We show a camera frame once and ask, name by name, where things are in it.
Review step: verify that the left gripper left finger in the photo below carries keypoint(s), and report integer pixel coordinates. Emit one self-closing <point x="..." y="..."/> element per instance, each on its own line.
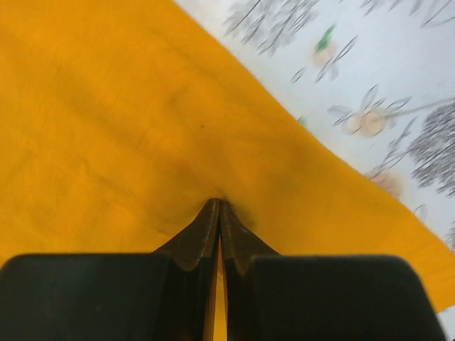
<point x="166" y="294"/>

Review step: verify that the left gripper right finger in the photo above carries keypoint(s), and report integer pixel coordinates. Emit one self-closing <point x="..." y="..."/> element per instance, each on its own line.
<point x="274" y="297"/>

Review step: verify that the orange t shirt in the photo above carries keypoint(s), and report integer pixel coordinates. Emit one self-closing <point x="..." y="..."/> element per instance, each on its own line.
<point x="121" y="119"/>

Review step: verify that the floral table mat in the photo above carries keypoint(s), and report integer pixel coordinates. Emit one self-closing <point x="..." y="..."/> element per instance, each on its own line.
<point x="373" y="81"/>

